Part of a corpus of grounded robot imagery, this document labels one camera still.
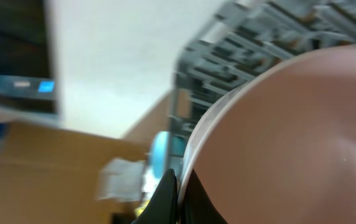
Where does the light blue bowl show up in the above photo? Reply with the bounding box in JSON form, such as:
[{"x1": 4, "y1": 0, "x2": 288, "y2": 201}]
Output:
[{"x1": 149, "y1": 131, "x2": 186, "y2": 179}]

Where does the grey dishwasher rack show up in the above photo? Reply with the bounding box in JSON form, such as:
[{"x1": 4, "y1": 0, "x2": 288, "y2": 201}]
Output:
[{"x1": 167, "y1": 1, "x2": 356, "y2": 167}]

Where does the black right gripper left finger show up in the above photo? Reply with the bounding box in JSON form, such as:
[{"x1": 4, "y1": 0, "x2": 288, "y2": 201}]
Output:
[{"x1": 132, "y1": 169, "x2": 177, "y2": 224}]

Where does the yellow snack wrapper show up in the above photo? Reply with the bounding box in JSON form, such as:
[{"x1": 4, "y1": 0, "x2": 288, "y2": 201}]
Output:
[{"x1": 134, "y1": 200, "x2": 149, "y2": 218}]

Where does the crumpled white napkin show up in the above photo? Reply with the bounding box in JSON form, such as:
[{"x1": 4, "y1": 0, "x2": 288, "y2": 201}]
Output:
[{"x1": 96, "y1": 158, "x2": 160, "y2": 202}]

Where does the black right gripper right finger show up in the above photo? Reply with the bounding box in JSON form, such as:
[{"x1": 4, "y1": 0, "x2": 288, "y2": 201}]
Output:
[{"x1": 180, "y1": 170, "x2": 227, "y2": 224}]

